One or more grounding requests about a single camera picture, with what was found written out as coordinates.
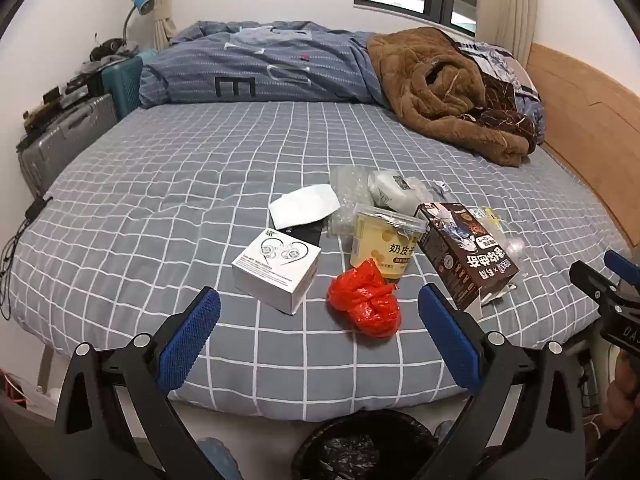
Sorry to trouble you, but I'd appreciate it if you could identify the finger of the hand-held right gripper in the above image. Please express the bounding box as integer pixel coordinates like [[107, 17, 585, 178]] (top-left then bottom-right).
[[569, 261, 640, 312], [604, 248, 640, 287]]

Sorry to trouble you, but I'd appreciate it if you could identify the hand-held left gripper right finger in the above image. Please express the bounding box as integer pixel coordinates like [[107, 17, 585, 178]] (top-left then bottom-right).
[[417, 282, 587, 480]]

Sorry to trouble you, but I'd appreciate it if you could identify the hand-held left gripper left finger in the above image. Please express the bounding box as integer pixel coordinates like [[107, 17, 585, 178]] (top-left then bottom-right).
[[54, 286, 223, 480]]

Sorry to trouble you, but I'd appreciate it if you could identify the yellow pudding tub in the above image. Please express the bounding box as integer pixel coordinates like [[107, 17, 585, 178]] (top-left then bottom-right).
[[350, 203, 432, 281]]

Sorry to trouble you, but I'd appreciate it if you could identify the yellow and white wrapper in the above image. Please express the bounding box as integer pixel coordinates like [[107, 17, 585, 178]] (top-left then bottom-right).
[[479, 205, 507, 237]]

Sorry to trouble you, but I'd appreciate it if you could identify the black trash bin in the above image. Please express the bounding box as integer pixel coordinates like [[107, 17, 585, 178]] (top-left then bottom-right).
[[291, 412, 439, 480]]

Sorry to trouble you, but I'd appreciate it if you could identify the black foil packet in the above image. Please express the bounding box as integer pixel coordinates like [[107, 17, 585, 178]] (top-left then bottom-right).
[[290, 222, 329, 247]]

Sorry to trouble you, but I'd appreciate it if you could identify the clear plastic bag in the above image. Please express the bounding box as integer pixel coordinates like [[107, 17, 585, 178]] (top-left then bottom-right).
[[327, 165, 381, 239]]

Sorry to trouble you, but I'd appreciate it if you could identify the person's right hand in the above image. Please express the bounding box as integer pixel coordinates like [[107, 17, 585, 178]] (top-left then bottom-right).
[[604, 349, 640, 430]]

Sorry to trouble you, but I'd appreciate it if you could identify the brown snack carton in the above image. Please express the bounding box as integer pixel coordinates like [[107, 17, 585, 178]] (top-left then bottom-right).
[[415, 202, 507, 314]]

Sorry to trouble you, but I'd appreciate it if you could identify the clear plastic wrapper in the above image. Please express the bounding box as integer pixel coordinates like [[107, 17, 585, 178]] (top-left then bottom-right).
[[499, 230, 532, 288]]

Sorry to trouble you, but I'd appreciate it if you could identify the red plastic bag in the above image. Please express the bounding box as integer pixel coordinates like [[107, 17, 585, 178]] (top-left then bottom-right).
[[327, 258, 403, 339]]

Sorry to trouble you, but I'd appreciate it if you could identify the pale blue slipper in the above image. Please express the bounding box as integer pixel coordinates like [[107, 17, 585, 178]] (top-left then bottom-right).
[[434, 420, 457, 447], [199, 437, 237, 480]]

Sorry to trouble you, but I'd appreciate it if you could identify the white earphone box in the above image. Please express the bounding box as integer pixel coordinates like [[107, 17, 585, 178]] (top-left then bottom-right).
[[231, 228, 322, 316]]

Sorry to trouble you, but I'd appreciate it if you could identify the wooden headboard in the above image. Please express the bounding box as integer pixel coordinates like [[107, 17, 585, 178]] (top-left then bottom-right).
[[525, 42, 640, 248]]

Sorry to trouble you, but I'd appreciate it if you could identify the white paper packet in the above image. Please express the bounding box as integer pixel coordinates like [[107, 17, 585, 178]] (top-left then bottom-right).
[[268, 183, 341, 230]]

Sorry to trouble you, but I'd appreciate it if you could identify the patterned pillow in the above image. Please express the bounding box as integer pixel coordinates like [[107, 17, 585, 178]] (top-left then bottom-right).
[[455, 37, 544, 126]]

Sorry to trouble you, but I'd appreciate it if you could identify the grey suitcase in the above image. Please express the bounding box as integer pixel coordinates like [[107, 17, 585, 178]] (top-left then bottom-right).
[[17, 92, 119, 199]]

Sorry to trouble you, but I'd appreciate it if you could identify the brown fleece blanket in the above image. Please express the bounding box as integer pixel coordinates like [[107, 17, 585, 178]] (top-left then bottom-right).
[[366, 26, 545, 167]]

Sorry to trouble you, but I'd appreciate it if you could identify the teal suitcase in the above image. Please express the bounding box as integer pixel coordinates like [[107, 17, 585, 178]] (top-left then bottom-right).
[[100, 50, 157, 122]]

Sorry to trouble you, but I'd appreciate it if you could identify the beige curtain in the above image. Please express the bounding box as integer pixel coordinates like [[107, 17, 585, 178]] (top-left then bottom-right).
[[150, 0, 179, 52], [475, 0, 539, 68]]

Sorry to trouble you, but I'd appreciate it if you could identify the blue striped duvet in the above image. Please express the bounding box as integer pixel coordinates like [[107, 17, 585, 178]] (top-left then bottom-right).
[[139, 20, 391, 110]]

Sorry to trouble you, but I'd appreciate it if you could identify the dark clutter pile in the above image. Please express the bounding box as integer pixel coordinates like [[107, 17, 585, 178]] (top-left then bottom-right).
[[89, 34, 137, 65]]

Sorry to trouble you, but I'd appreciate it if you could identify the blue desk lamp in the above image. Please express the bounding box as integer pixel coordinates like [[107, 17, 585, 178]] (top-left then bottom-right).
[[120, 0, 156, 45]]

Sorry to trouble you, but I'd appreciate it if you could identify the white drawstring pouch in bag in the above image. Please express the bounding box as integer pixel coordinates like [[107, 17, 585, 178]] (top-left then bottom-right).
[[367, 170, 436, 212]]

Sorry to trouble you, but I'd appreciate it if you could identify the orange cable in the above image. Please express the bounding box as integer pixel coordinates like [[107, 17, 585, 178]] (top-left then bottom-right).
[[0, 369, 32, 412]]

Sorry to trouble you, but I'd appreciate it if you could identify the black charger cable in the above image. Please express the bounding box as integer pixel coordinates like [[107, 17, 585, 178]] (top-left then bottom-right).
[[0, 194, 54, 322]]

